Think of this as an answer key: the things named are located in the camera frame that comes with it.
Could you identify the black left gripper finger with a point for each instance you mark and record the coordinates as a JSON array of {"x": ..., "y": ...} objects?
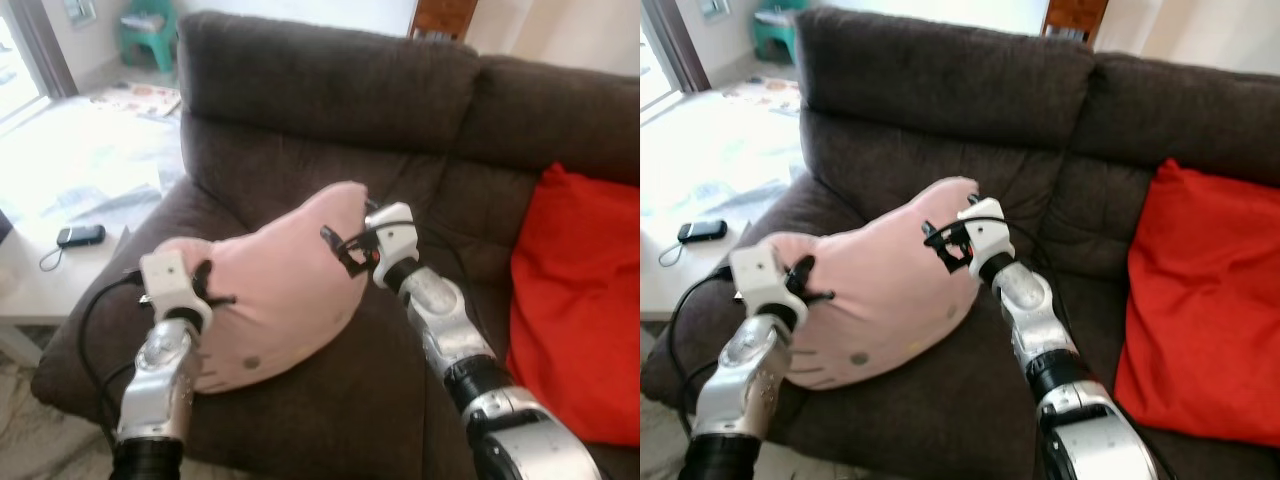
[
  {"x": 204, "y": 278},
  {"x": 800, "y": 272}
]

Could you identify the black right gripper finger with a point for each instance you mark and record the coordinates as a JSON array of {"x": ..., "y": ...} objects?
[
  {"x": 937, "y": 237},
  {"x": 337, "y": 245}
]

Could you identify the pink cat face pillow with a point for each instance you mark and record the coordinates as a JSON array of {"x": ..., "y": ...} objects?
[
  {"x": 280, "y": 290},
  {"x": 890, "y": 290}
]

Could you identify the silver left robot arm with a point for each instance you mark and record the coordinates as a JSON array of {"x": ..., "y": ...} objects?
[
  {"x": 160, "y": 380},
  {"x": 745, "y": 380}
]

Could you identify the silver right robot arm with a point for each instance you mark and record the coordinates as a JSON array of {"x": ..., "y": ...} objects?
[
  {"x": 450, "y": 320},
  {"x": 1035, "y": 310}
]

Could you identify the dark grey fabric sofa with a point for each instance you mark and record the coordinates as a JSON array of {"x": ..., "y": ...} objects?
[
  {"x": 330, "y": 110},
  {"x": 950, "y": 110}
]

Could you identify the colourful printed floor mat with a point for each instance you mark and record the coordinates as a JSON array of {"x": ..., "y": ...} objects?
[
  {"x": 765, "y": 95},
  {"x": 140, "y": 100}
]

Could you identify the red square pillow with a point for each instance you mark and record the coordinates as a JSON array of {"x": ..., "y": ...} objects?
[
  {"x": 1200, "y": 300},
  {"x": 580, "y": 310}
]

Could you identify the black handheld device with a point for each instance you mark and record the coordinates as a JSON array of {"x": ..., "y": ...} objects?
[
  {"x": 81, "y": 236},
  {"x": 702, "y": 231}
]

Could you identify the white side table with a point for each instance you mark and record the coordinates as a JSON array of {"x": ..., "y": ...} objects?
[
  {"x": 40, "y": 295},
  {"x": 670, "y": 285}
]

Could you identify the green plastic chair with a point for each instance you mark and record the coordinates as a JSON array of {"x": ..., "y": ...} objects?
[
  {"x": 777, "y": 30},
  {"x": 150, "y": 35}
]

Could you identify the brown wooden cabinet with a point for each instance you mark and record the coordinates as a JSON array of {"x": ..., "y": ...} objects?
[
  {"x": 1075, "y": 20},
  {"x": 445, "y": 18}
]

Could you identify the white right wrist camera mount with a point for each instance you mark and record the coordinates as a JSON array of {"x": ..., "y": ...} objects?
[
  {"x": 395, "y": 245},
  {"x": 990, "y": 240}
]

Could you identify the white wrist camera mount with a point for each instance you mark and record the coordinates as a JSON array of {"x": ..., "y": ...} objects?
[
  {"x": 990, "y": 240},
  {"x": 762, "y": 275},
  {"x": 395, "y": 245},
  {"x": 168, "y": 280}
]

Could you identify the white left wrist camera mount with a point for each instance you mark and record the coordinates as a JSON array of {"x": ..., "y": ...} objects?
[
  {"x": 762, "y": 275},
  {"x": 168, "y": 280}
]

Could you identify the wall switch plate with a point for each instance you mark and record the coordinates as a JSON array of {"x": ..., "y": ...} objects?
[
  {"x": 80, "y": 10},
  {"x": 715, "y": 8}
]

